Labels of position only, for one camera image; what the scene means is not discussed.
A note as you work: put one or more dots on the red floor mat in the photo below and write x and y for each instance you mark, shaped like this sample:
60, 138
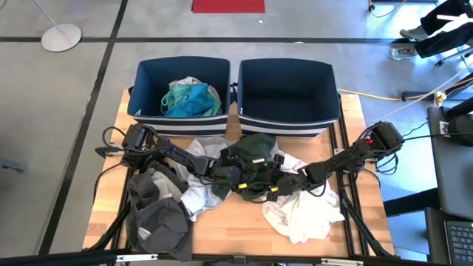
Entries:
229, 6

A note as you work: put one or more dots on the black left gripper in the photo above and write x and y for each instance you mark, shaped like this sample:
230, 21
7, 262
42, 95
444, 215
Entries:
229, 173

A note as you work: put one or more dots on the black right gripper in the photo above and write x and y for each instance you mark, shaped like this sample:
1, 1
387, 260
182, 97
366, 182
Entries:
292, 184

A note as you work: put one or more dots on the navy white striped fabric bin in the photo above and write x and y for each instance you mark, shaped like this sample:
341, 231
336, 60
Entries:
284, 127

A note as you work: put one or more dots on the dark grey garment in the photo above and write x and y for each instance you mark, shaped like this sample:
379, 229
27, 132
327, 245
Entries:
162, 221

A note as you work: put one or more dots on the navy white bin, handwritten label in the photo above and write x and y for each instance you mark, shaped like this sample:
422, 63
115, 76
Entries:
177, 125

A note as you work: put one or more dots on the light patterned shirt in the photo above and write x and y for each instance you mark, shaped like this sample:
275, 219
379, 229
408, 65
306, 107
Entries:
199, 199

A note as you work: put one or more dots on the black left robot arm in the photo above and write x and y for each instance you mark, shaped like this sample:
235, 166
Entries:
177, 151

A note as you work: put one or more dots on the silver frame bracket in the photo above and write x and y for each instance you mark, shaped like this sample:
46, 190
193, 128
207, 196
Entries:
341, 262
136, 258

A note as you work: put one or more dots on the blue garment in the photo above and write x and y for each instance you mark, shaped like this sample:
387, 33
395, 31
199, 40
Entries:
196, 103

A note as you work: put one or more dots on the black desk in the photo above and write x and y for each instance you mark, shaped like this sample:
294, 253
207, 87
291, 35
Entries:
454, 173

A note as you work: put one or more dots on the white yellow plug connector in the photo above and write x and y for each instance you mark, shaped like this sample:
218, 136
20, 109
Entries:
439, 98

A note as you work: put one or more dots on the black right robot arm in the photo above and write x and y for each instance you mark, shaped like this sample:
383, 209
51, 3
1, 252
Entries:
351, 157

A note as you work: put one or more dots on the person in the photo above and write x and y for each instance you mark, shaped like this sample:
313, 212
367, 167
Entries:
443, 40

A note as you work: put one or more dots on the light grey garment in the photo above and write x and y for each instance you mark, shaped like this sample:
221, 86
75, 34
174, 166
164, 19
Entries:
164, 184

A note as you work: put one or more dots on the turquoise garment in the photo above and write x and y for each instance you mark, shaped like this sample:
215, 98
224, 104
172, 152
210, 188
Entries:
171, 101

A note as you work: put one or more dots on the grey floor object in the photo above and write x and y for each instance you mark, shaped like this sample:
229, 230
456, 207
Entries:
11, 165

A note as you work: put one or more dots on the black aluminium table frame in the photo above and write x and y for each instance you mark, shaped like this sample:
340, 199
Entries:
74, 258

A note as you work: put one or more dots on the dark green garment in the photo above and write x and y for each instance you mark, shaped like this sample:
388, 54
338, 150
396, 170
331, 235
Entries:
251, 146

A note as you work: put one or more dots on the black keyboard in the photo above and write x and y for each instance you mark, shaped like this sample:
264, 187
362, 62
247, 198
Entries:
462, 242

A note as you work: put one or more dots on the grey office chair base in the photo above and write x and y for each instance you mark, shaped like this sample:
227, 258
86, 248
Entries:
449, 58

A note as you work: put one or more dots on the black desk leg bar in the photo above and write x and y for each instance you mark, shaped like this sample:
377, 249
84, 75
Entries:
410, 202

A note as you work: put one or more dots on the white round-base floor stand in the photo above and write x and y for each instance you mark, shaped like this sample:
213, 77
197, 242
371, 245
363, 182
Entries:
61, 37

